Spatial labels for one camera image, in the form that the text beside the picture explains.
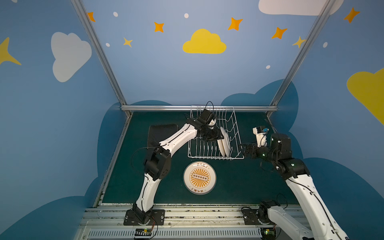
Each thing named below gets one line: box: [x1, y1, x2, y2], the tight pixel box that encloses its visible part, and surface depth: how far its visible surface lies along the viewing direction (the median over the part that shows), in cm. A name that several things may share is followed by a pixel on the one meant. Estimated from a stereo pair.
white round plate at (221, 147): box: [217, 139, 226, 157], surface depth 87 cm
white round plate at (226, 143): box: [220, 126, 231, 158], surface depth 90 cm
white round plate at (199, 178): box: [183, 161, 217, 195], surface depth 88 cm
